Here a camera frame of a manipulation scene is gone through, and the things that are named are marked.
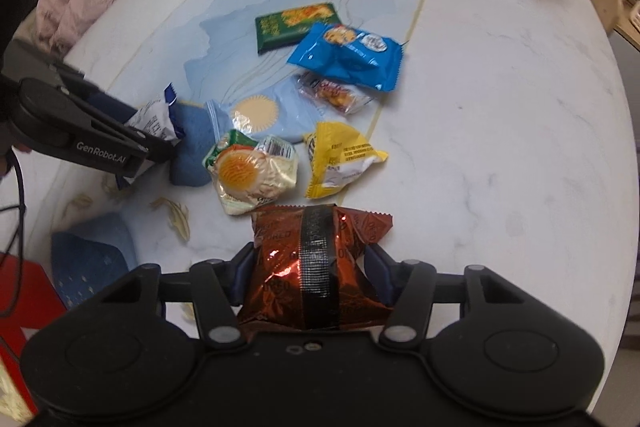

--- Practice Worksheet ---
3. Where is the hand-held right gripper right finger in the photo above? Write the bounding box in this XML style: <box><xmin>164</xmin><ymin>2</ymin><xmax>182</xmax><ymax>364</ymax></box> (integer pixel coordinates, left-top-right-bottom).
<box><xmin>365</xmin><ymin>244</ymin><xmax>521</xmax><ymax>349</ymax></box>

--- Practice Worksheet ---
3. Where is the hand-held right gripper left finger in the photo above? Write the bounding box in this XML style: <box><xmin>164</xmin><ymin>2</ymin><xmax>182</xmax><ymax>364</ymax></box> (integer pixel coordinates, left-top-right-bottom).
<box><xmin>100</xmin><ymin>242</ymin><xmax>256</xmax><ymax>349</ymax></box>

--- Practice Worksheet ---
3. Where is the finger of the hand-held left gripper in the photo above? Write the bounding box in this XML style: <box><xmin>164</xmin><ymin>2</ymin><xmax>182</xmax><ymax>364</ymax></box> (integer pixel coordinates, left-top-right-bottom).
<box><xmin>117</xmin><ymin>134</ymin><xmax>179</xmax><ymax>180</ymax></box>
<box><xmin>47</xmin><ymin>62</ymin><xmax>140</xmax><ymax>126</ymax></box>

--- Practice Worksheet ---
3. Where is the white and navy snack packet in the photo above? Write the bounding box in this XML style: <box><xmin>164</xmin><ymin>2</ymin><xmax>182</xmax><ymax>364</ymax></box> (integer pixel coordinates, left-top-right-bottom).
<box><xmin>125</xmin><ymin>84</ymin><xmax>187</xmax><ymax>144</ymax></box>

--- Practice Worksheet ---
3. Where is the red-brown foil snack packet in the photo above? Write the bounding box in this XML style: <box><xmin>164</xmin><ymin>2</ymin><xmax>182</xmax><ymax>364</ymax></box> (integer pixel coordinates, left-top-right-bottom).
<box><xmin>236</xmin><ymin>204</ymin><xmax>394</xmax><ymax>334</ymax></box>

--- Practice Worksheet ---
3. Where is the round cake packet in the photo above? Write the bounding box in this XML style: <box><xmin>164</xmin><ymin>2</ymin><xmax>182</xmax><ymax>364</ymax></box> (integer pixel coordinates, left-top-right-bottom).
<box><xmin>202</xmin><ymin>129</ymin><xmax>299</xmax><ymax>216</ymax></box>

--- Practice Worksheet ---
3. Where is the light blue sun-print packet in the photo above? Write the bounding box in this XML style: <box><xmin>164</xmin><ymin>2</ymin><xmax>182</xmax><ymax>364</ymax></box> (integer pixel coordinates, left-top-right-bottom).
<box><xmin>205</xmin><ymin>87</ymin><xmax>321</xmax><ymax>145</ymax></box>

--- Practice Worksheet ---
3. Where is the yellow snack packet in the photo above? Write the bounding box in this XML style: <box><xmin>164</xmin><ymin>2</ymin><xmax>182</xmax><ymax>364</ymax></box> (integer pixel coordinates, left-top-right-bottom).
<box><xmin>302</xmin><ymin>122</ymin><xmax>390</xmax><ymax>200</ymax></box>

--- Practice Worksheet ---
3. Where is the clear snack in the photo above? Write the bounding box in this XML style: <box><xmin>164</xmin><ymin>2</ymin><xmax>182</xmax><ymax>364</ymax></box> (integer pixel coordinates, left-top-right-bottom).
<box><xmin>295</xmin><ymin>74</ymin><xmax>376</xmax><ymax>116</ymax></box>

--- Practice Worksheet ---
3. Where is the white and red cardboard box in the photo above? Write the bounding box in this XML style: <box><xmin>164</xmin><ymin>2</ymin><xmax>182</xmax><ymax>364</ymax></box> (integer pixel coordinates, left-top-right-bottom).
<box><xmin>0</xmin><ymin>252</ymin><xmax>68</xmax><ymax>423</ymax></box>

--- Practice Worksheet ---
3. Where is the green snack packet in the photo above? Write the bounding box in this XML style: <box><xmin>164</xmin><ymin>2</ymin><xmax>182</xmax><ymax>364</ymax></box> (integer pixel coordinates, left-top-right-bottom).
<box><xmin>255</xmin><ymin>3</ymin><xmax>342</xmax><ymax>55</ymax></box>

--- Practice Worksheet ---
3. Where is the blue snack packet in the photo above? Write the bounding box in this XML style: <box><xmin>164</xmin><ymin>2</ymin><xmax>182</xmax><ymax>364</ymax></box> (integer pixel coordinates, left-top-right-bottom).
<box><xmin>286</xmin><ymin>23</ymin><xmax>403</xmax><ymax>92</ymax></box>

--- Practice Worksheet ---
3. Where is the black cable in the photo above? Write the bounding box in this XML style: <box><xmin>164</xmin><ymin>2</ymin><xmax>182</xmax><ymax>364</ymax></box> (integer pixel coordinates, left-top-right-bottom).
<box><xmin>0</xmin><ymin>152</ymin><xmax>28</xmax><ymax>320</ymax></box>

